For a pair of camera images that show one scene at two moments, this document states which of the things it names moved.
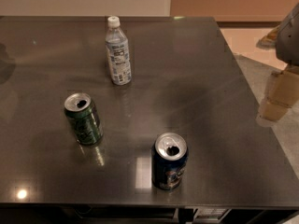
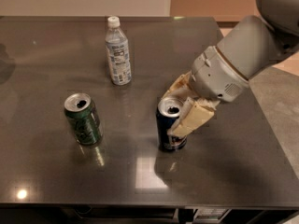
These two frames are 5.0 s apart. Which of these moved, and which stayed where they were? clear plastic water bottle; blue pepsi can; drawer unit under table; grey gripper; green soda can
Moved: grey gripper; blue pepsi can
Stayed: clear plastic water bottle; green soda can; drawer unit under table
